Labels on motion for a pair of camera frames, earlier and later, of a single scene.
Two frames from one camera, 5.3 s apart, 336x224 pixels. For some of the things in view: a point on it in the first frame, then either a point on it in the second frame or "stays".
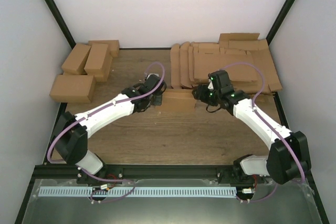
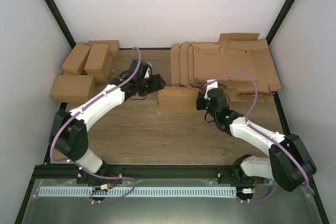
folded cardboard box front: (73, 88) stays
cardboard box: (177, 100) stays
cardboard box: (113, 45) stays
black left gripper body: (157, 102) → (146, 88)
